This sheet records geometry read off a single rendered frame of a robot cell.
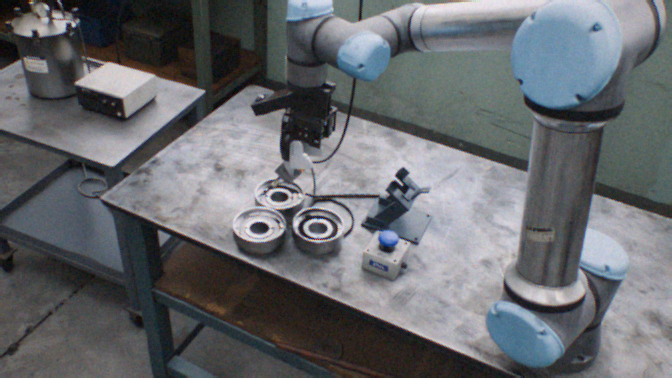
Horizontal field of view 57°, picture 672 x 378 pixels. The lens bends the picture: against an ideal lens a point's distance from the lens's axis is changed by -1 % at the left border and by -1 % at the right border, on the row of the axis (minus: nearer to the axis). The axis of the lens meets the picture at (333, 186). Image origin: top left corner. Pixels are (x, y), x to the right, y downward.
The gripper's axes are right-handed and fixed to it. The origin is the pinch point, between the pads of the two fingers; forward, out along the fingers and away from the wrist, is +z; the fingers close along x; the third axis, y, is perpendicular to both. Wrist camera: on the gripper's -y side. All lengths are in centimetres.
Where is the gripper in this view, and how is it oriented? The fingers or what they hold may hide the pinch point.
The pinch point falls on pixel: (292, 166)
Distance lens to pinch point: 126.1
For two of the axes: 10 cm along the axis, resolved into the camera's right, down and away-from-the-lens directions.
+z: -0.7, 7.9, 6.1
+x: 4.0, -5.4, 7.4
